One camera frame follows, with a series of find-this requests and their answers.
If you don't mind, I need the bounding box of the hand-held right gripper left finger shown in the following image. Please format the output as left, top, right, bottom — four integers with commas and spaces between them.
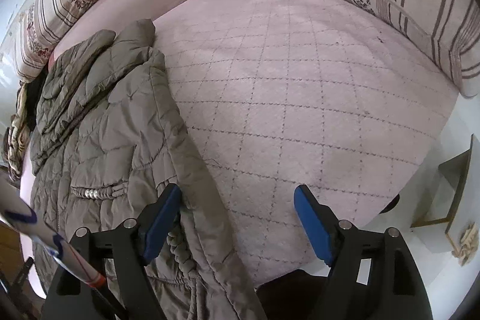
41, 183, 183, 320

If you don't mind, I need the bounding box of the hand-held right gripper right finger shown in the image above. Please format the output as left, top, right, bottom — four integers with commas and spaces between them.
293, 184, 430, 320

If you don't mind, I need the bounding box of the olive quilted hooded jacket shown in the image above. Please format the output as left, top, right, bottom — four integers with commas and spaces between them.
29, 19, 269, 320

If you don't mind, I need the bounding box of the black clothes pile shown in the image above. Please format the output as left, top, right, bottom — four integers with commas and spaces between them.
25, 74, 51, 129

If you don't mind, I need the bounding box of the white tube with blue print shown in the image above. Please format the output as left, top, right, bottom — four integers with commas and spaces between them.
0, 174, 107, 287

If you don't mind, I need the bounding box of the pink quilted sofa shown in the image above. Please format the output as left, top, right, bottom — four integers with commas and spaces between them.
15, 0, 480, 300

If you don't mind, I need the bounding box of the small low table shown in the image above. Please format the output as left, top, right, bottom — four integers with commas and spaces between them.
410, 134, 475, 231

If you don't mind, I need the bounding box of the beige rag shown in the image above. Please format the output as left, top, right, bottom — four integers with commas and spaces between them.
452, 223, 478, 266

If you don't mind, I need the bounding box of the brown floral blanket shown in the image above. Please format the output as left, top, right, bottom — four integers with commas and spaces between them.
2, 82, 34, 180

